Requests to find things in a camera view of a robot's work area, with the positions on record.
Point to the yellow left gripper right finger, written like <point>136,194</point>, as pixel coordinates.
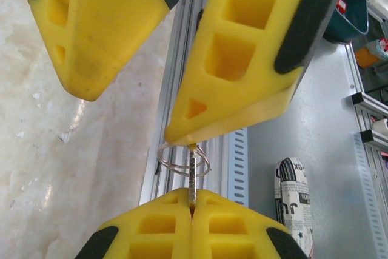
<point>230,228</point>

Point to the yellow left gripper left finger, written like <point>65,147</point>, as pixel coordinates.
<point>151,225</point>

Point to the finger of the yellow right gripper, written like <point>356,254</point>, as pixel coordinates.
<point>91,28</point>
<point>242,59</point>

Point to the newspaper print pencil case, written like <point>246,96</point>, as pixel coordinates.
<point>292,198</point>

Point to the teal plastic bin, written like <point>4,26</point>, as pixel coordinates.
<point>348,19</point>

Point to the orange container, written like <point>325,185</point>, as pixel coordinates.
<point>368,57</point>

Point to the aluminium profile stand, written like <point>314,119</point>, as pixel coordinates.
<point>369,104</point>

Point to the aluminium mounting rail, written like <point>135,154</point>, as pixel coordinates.
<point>169,95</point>

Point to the aluminium frame profile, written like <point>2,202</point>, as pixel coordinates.
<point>353,71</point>

